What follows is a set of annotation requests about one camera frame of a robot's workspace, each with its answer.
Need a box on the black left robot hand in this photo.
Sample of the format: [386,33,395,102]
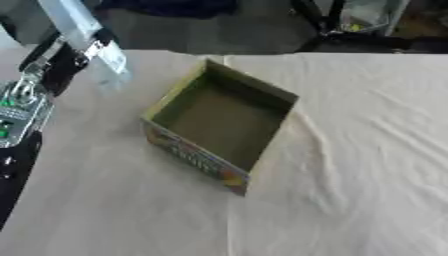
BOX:
[17,27,119,98]

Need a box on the open cardboard box, green inside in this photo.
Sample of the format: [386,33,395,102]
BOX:
[138,58,301,198]

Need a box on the dark bag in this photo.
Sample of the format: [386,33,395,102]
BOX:
[94,0,242,20]

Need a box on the black tripod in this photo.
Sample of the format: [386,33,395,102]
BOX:
[288,0,448,55]

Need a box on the white plastic bag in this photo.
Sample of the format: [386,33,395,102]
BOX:
[337,0,412,37]

